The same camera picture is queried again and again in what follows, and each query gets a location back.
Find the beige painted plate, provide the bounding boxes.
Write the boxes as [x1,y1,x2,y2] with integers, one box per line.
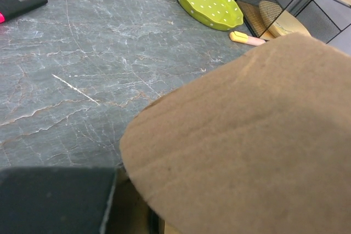
[259,1,311,37]

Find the brown cardboard box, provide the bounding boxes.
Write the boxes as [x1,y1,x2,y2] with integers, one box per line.
[120,33,350,233]

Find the yellow highlighter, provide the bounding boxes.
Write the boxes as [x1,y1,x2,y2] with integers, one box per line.
[229,31,266,46]

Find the pink black highlighter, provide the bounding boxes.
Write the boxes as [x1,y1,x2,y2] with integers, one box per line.
[0,0,48,24]

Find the green dotted plate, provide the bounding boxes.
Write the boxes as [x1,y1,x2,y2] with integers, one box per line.
[178,0,244,31]

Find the black wire wooden shelf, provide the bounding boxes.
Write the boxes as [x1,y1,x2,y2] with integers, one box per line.
[236,0,350,43]

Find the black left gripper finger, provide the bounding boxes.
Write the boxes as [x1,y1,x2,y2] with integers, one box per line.
[1,167,117,233]

